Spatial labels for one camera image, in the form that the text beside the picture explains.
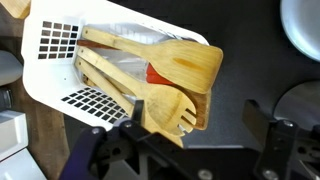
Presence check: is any metal cylindrical spoon holder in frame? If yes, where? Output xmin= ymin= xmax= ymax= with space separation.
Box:
xmin=272 ymin=79 xmax=320 ymax=132

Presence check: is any wooden forked spoon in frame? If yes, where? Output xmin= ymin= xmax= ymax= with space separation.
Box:
xmin=76 ymin=45 xmax=198 ymax=137

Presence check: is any square-edged wooden spatula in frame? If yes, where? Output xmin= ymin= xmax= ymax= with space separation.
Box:
xmin=190 ymin=89 xmax=212 ymax=131

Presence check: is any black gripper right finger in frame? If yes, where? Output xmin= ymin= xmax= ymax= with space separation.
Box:
xmin=241 ymin=98 xmax=280 ymax=149

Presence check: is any white plastic perforated basket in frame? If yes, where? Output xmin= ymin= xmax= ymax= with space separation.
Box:
xmin=20 ymin=0 xmax=212 ymax=132

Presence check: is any wooden spatula with single slot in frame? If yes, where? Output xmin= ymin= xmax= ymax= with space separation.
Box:
xmin=81 ymin=26 xmax=225 ymax=95

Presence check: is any red silicone spatula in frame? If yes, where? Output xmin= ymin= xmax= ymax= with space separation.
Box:
xmin=76 ymin=38 xmax=176 ymax=87

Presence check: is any grey round plate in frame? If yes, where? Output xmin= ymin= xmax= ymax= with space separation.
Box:
xmin=279 ymin=0 xmax=320 ymax=63

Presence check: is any white plastic box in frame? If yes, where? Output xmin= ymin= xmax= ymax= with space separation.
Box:
xmin=0 ymin=109 xmax=48 ymax=180

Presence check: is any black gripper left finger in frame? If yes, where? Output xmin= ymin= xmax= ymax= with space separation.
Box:
xmin=131 ymin=98 xmax=146 ymax=127

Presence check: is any plain wooden spoon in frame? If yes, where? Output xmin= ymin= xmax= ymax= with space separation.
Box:
xmin=73 ymin=56 xmax=185 ymax=149

